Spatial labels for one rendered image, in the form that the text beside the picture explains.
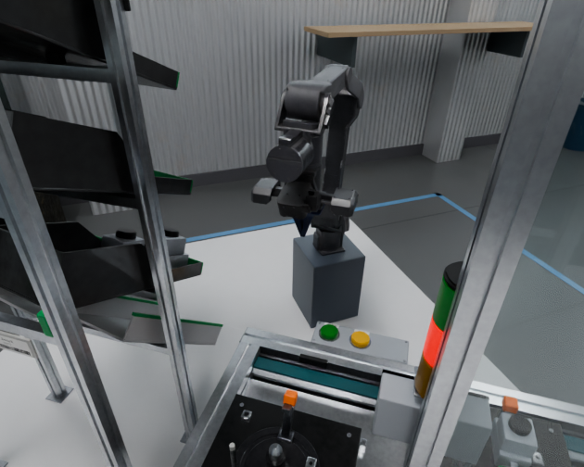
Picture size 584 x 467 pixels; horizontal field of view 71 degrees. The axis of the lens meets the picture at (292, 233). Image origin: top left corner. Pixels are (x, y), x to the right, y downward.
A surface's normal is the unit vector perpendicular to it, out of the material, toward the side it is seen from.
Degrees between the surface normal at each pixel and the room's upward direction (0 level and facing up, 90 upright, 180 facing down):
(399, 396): 0
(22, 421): 0
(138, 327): 90
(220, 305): 0
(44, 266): 90
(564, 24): 90
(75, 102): 90
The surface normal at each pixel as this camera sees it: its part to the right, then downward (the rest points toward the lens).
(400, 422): -0.29, 0.51
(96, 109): 0.36, 0.50
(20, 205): 0.96, 0.16
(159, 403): 0.01, -0.85
